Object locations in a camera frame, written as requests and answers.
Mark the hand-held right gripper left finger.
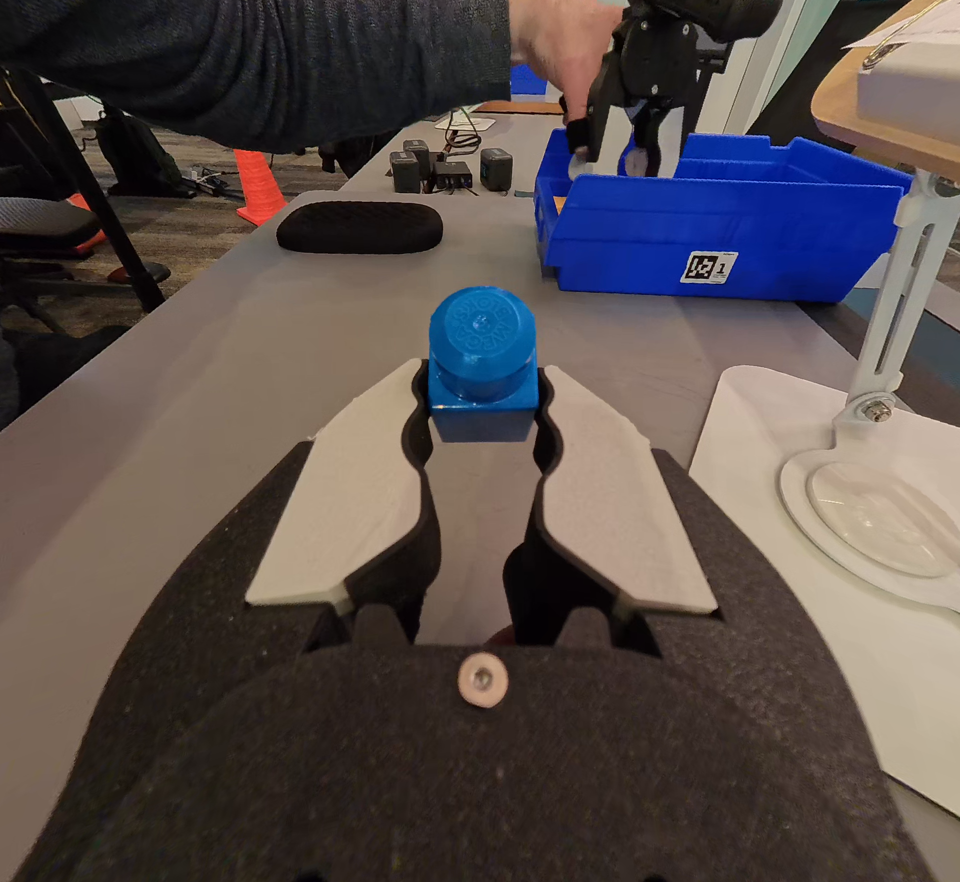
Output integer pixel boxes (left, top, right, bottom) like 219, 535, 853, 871
245, 359, 442, 647

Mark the orange traffic cone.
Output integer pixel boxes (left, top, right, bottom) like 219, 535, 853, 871
66, 192, 108, 255
234, 149, 288, 227

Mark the black cable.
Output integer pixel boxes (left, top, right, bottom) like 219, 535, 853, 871
442, 106, 483, 156

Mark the person's left forearm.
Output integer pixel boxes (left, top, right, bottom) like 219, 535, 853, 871
0, 0, 515, 154

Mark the blue tagged plastic bin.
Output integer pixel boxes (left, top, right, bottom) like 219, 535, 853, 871
534, 126, 915, 304

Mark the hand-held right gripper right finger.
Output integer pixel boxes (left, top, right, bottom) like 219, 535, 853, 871
504, 365, 719, 647

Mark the white base board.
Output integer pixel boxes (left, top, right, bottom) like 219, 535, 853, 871
688, 365, 960, 819

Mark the black mesh wrist rest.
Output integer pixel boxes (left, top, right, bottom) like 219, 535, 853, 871
276, 201, 444, 255

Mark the blue building block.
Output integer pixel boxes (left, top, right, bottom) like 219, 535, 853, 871
427, 286, 543, 444

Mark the grey desk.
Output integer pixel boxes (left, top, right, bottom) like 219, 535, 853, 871
0, 91, 960, 882

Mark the black backpack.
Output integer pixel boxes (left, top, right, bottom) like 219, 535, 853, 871
96, 110, 186, 199

